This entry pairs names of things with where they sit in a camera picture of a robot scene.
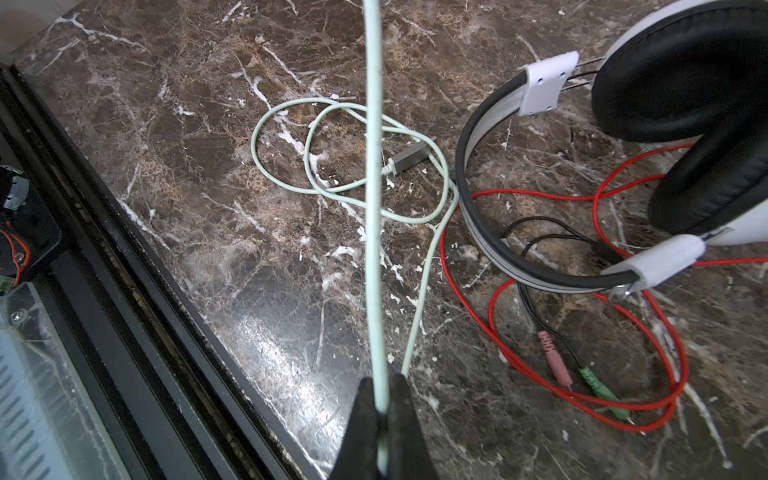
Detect pink audio jack plug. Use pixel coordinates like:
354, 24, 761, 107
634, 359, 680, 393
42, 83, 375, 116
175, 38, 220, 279
538, 330, 573, 389

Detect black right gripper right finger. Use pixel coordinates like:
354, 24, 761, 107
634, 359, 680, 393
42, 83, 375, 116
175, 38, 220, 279
386, 374, 439, 480

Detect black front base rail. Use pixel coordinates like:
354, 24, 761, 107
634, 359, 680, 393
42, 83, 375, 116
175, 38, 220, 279
1, 67, 316, 479

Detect green audio jack plug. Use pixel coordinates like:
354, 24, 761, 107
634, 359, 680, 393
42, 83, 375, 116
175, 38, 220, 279
579, 367, 630, 423

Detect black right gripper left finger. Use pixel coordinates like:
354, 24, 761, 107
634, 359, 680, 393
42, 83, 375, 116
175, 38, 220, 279
328, 377, 380, 480

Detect black white headphones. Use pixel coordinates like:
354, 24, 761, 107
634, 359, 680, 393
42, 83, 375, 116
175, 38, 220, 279
455, 1, 767, 295

